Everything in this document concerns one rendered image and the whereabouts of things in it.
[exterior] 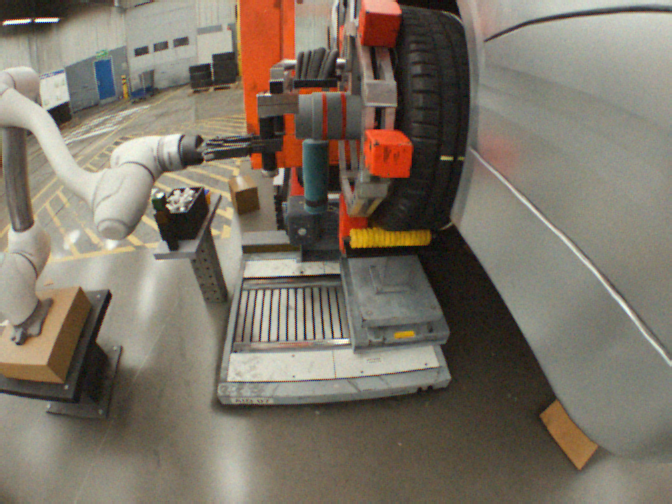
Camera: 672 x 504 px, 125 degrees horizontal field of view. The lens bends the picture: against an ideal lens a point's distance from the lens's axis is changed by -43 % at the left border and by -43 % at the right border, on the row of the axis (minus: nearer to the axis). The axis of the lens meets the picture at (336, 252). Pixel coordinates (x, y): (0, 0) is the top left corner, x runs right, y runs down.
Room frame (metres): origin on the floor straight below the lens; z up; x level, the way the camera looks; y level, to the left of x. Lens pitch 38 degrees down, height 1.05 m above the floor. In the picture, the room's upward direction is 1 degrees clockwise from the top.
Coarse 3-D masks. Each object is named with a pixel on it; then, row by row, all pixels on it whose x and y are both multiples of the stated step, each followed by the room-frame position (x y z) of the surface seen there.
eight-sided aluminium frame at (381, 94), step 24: (360, 48) 0.70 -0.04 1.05; (384, 48) 0.70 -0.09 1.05; (360, 72) 0.69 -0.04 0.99; (384, 72) 0.65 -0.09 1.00; (384, 96) 0.61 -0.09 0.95; (384, 120) 0.63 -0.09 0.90; (360, 144) 0.65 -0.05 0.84; (360, 168) 0.63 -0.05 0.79; (360, 192) 0.62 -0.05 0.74; (384, 192) 0.62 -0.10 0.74; (360, 216) 0.76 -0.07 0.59
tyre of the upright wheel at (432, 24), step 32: (416, 32) 0.67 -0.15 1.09; (448, 32) 0.69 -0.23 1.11; (416, 64) 0.62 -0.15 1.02; (448, 64) 0.62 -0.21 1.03; (416, 96) 0.59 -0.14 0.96; (448, 96) 0.59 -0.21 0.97; (416, 128) 0.57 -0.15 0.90; (448, 128) 0.57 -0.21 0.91; (416, 160) 0.56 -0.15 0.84; (448, 160) 0.57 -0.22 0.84; (416, 192) 0.57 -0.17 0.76; (448, 192) 0.58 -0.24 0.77; (384, 224) 0.69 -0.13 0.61; (416, 224) 0.64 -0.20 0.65
